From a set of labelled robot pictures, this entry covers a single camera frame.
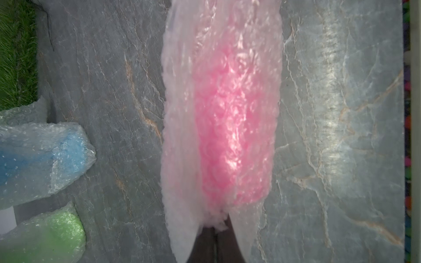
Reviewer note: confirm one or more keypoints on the blue plastic wine glass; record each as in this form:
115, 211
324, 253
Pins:
70, 156

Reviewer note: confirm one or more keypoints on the bubble wrap sheet stack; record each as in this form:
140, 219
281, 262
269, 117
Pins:
194, 29

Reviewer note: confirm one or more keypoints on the pink plastic wine glass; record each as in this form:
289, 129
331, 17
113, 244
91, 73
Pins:
236, 106

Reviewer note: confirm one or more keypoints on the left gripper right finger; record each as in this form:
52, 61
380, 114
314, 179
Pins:
228, 250

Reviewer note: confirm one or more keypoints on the green artificial grass mat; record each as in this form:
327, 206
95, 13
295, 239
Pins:
19, 76

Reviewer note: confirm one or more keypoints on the green plastic wine glass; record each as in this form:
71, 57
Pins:
52, 236

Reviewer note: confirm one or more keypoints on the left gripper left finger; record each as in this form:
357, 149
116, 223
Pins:
204, 246

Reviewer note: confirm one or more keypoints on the aluminium front rail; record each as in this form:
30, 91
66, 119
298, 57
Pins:
411, 11

